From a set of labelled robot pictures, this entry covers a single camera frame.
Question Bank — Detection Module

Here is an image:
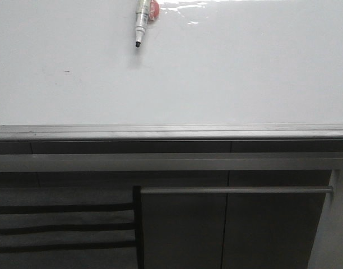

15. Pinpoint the white whiteboard marker pen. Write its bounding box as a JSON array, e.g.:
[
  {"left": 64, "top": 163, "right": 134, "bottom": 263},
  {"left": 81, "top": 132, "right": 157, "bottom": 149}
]
[{"left": 135, "top": 0, "right": 151, "bottom": 48}]

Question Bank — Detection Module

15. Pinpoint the grey whiteboard stand frame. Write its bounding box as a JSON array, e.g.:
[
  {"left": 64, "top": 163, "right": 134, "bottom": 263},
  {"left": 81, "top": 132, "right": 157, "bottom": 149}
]
[{"left": 0, "top": 152, "right": 343, "bottom": 268}]

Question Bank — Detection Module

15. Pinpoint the white whiteboard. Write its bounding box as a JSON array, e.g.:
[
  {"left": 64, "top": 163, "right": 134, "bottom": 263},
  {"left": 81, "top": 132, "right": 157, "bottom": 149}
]
[{"left": 0, "top": 1, "right": 343, "bottom": 141}]

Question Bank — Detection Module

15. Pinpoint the black slatted chair back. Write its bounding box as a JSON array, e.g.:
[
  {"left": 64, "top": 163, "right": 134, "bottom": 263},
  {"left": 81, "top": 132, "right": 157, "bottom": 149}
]
[{"left": 0, "top": 187, "right": 144, "bottom": 268}]

